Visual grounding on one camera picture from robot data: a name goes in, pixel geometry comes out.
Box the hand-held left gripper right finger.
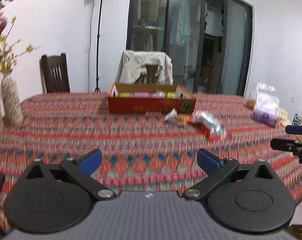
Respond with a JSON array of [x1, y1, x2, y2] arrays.
[[182, 148, 283, 201]]

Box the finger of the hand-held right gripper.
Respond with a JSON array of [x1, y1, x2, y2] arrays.
[[270, 137, 302, 157], [285, 124, 302, 135]]

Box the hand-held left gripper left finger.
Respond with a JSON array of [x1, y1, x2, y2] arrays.
[[18, 148, 116, 201]]

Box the pile of snack packets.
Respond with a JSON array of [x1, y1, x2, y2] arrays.
[[164, 108, 229, 141]]

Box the orange cardboard box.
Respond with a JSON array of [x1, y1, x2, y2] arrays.
[[108, 82, 197, 114]]

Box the row of sorted snack packets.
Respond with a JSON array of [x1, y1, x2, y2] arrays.
[[118, 91, 176, 99]]

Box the pale yellow puffed snacks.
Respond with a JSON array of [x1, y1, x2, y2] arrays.
[[277, 107, 290, 125]]

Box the purple tissue pack in bag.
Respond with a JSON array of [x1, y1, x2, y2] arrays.
[[251, 82, 280, 127]]

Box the brown cardboard carton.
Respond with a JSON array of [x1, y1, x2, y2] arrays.
[[287, 224, 302, 240]]

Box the small floral patterned vase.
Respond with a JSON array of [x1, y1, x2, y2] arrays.
[[0, 72, 24, 124]]

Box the wooden chair under jacket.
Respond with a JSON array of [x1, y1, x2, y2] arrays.
[[141, 65, 159, 84]]

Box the dark wooden chair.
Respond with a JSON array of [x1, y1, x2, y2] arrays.
[[39, 53, 71, 93]]

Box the beige jacket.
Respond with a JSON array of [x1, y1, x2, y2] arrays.
[[115, 50, 174, 85]]

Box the yellow artificial flowers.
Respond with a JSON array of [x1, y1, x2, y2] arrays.
[[0, 16, 42, 73]]

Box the hanging pale shirt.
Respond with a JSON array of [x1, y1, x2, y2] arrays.
[[170, 1, 191, 47]]

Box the black framed sliding glass door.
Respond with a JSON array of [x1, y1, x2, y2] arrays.
[[126, 0, 254, 96]]

